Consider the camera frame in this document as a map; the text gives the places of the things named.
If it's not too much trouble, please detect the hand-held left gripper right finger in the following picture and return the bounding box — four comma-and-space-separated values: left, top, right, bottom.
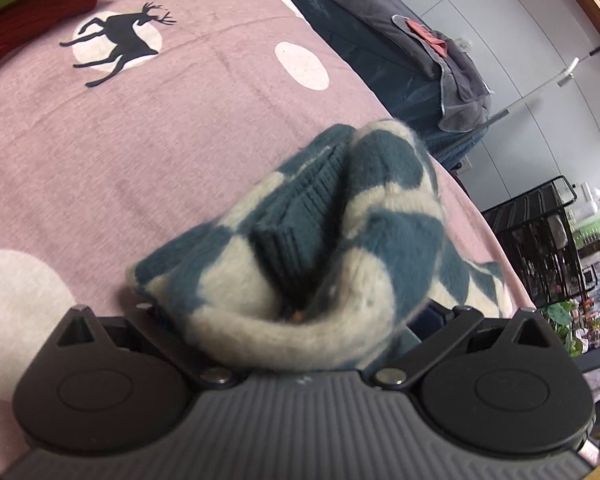
372, 301, 561, 391

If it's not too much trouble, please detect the grey cloth with silver trim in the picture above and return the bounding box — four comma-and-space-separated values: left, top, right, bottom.
390, 14, 496, 133

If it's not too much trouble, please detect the dark red knitted garment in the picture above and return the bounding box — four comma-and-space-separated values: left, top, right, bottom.
0, 0, 99, 75

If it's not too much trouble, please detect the teal cream checkered sweater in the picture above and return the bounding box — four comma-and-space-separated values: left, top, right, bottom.
125, 119, 513, 374

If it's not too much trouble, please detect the black wire rack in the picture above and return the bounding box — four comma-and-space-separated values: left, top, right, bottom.
482, 176, 598, 312

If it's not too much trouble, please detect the red cloth piece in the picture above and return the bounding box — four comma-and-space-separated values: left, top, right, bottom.
406, 20, 449, 54

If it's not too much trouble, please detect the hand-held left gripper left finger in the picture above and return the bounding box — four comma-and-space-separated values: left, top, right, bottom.
55, 304, 237, 390

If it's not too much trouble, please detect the pink dotted bed sheet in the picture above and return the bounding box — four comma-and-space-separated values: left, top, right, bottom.
0, 0, 537, 476

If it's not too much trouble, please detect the white metal rod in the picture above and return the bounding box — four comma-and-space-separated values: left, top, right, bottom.
490, 57, 581, 122

